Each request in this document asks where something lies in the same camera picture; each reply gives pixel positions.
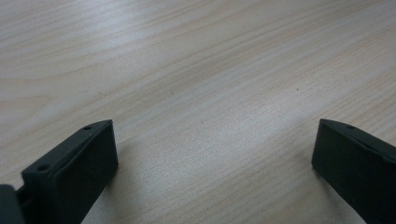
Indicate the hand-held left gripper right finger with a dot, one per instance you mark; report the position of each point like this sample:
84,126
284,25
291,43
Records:
355,165

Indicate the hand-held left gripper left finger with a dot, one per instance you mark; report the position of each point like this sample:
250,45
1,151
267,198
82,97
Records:
74,168

